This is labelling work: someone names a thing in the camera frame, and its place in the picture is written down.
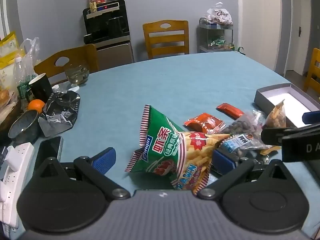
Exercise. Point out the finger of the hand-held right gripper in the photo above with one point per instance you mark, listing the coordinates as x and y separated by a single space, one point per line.
311 117
271 136

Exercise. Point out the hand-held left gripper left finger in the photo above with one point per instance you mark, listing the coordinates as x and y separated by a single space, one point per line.
103 161

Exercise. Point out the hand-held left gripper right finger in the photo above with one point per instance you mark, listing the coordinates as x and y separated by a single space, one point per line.
223 160

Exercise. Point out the triangular peanut snack bag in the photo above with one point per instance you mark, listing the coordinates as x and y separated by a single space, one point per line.
276 116

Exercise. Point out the clear bag of dark nuts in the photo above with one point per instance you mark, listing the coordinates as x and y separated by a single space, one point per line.
240 127

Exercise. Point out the grey shallow box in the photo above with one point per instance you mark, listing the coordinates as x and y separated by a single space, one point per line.
282 98

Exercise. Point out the orange square snack packet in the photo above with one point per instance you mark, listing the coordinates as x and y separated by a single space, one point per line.
203 122

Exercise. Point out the long red snack packet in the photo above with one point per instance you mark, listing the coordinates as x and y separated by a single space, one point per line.
228 109

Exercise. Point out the green prawn cracker bag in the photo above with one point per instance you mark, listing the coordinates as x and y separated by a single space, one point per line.
160 150

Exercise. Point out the clear jar of yellow snacks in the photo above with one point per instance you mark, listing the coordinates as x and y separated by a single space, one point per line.
93 6

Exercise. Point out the wooden chair with oval cutout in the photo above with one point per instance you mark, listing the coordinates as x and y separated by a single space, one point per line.
82 55
165 41
313 65

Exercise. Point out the black smartphone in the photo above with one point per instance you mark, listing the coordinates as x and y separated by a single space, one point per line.
48 152

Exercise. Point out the crumpled black foil bag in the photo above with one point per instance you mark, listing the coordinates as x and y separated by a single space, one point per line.
60 112

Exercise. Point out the dark ceramic bowl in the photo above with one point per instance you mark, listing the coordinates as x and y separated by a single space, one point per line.
23 127

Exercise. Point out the small capped plastic bottle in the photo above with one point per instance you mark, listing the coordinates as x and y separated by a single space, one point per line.
56 88

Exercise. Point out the orange fruit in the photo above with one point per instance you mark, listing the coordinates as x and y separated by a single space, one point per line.
36 105

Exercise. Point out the glass bowl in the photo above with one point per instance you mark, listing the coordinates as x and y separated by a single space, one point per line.
77 76

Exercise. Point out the white power strip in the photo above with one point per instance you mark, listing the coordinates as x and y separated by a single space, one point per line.
15 175

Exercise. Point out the black mug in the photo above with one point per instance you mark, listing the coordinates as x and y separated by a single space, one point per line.
41 87

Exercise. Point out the green snack packets pile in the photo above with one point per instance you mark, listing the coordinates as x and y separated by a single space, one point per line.
220 42

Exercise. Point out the green label water bottle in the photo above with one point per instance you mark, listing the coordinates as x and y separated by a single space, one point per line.
22 80

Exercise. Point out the metal trolley cart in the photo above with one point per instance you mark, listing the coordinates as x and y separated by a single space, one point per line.
216 32

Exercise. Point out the black water dispenser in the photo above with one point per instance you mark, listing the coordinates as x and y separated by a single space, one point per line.
107 30

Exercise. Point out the white printed plastic bag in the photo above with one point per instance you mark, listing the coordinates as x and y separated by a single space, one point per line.
220 15

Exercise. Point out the clear plastic bag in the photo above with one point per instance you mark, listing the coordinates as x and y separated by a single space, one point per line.
31 50

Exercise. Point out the yellow bag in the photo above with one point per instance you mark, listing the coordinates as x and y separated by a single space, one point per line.
8 52

